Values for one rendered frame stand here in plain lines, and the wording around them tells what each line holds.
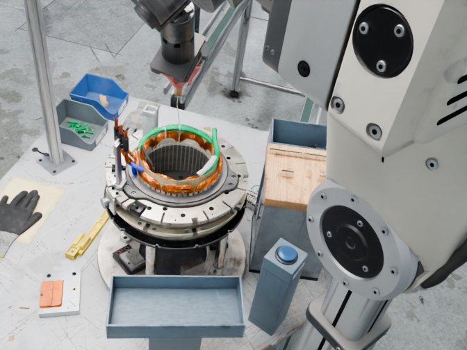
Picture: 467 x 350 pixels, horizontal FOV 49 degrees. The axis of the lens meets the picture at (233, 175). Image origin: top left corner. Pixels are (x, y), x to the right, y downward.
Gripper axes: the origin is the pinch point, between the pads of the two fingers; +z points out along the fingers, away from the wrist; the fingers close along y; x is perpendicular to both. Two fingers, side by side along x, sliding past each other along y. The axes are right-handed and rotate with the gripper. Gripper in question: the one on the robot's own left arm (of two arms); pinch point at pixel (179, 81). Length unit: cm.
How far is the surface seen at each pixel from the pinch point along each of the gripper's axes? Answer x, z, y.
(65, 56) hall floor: -137, 200, -112
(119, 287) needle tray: 3.7, 18.0, 37.1
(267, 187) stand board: 22.6, 25.8, 2.1
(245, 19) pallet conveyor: -28, 144, -144
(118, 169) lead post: -6.7, 14.4, 16.1
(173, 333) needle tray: 17.3, 14.1, 41.4
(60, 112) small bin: -50, 65, -13
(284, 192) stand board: 26.7, 25.6, 1.7
